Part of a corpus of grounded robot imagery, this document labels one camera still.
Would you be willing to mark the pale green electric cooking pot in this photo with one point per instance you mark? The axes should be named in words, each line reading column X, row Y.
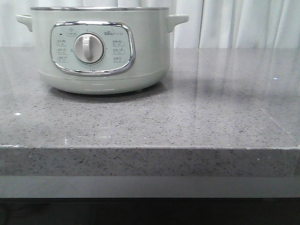
column 101, row 50

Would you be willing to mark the white pleated curtain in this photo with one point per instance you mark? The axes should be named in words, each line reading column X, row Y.
column 212, row 23

